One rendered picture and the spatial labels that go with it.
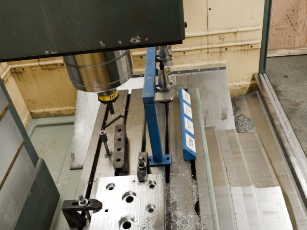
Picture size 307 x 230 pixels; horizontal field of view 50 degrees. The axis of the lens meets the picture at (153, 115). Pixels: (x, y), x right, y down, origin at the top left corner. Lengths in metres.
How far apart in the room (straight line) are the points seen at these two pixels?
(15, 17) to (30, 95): 1.58
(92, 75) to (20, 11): 0.19
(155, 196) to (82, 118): 0.94
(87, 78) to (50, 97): 1.46
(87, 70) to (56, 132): 1.47
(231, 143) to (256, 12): 0.70
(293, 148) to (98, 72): 1.05
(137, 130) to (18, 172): 0.53
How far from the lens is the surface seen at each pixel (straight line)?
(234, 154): 1.58
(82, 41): 0.65
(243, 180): 1.45
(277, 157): 1.69
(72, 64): 0.74
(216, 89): 1.90
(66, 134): 2.13
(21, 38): 0.68
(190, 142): 1.35
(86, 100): 1.98
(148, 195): 1.11
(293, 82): 3.49
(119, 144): 1.35
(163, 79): 1.14
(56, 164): 1.95
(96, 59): 0.71
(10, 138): 1.27
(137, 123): 1.54
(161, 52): 1.34
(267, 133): 1.81
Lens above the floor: 1.85
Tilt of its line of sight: 37 degrees down
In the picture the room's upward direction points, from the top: 9 degrees counter-clockwise
